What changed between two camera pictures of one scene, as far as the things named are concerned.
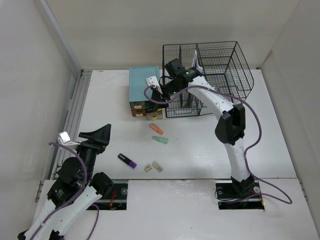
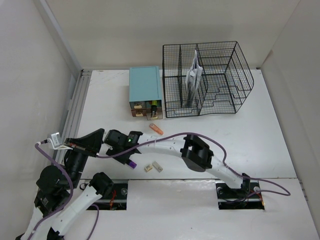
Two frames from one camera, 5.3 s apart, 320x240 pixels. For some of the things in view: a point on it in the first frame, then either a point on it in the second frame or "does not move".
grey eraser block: [157, 167] does not move
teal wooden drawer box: [138, 84] does not move
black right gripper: [156, 96] → [123, 159]
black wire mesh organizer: [222, 65] does not move
